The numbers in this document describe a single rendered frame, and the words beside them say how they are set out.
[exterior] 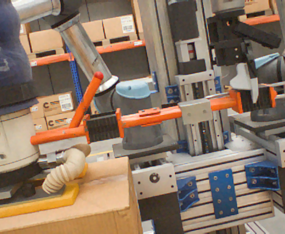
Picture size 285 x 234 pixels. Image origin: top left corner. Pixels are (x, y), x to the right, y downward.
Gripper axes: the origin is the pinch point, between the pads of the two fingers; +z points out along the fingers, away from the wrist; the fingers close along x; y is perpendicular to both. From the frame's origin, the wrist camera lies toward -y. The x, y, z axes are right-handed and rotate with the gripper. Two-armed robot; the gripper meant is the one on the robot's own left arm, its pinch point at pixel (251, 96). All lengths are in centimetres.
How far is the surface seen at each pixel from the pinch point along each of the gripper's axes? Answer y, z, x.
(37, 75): 239, -7, -825
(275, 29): -312, -8, -877
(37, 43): 196, -67, -698
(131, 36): 19, -48, -710
